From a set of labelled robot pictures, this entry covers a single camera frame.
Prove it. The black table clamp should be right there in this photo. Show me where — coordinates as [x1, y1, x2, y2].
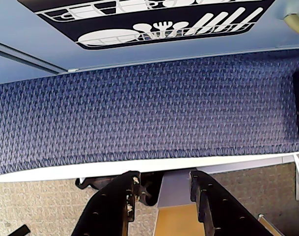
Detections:
[75, 171, 164, 206]

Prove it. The blue toy kitchen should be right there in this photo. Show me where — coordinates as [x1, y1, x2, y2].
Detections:
[0, 0, 299, 86]

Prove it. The blue dishwasher door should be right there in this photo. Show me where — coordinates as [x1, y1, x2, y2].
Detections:
[0, 0, 299, 74]

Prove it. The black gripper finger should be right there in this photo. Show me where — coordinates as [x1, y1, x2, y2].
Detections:
[71, 170, 141, 236]
[189, 169, 286, 236]

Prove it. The gold dishwasher door handle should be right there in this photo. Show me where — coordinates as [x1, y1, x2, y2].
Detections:
[283, 13, 299, 35]

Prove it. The blue woven floor mat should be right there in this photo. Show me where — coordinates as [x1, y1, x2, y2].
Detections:
[0, 50, 299, 177]

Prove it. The gray and yellow table leg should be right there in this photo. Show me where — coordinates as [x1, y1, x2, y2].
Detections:
[155, 171, 198, 236]

